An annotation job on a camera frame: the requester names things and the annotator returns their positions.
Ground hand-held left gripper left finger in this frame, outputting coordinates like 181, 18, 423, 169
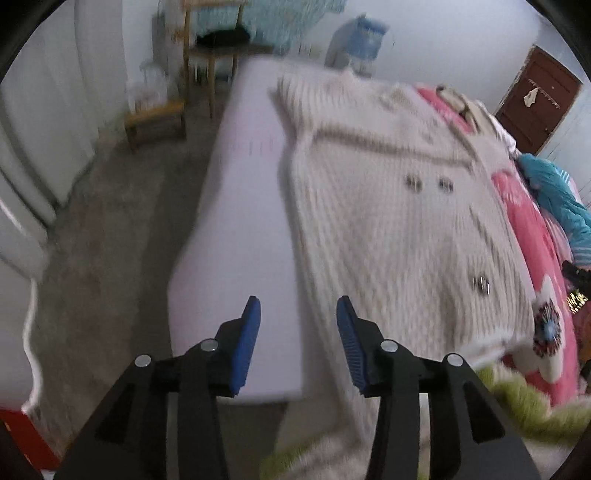
54, 295, 262, 480

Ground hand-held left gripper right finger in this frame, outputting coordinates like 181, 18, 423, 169
336, 295, 543, 480

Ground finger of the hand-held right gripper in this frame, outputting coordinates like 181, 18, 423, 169
562, 261, 591, 296

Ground beige white checked coat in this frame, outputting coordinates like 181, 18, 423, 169
270, 70, 540, 462

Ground beige clothes pile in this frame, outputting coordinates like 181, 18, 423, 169
436, 84, 502, 134

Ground pink floral blanket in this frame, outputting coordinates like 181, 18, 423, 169
416, 85, 591, 407

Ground teal quilt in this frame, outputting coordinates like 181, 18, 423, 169
517, 154, 591, 259

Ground person's green white fleece clothing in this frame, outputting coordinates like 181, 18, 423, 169
261, 364, 585, 480

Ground brown door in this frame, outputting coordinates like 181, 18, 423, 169
495, 45, 583, 155

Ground small wooden stool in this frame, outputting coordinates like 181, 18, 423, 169
124, 102, 188, 151

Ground red object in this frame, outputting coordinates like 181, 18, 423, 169
0, 408, 61, 472

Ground white plastic bags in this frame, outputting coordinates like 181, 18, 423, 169
127, 62, 178, 112

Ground white water dispenser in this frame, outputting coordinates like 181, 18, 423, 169
342, 56, 377, 77

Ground wooden chair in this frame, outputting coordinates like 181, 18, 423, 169
180, 0, 273, 118

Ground white curtain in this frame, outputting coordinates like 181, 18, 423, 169
0, 0, 127, 278

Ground black cloth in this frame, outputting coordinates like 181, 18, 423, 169
196, 28, 250, 47

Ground blue water bottle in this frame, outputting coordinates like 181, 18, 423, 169
325, 14, 389, 63

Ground teal floral hanging cloth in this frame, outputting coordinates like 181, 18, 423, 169
189, 0, 347, 49

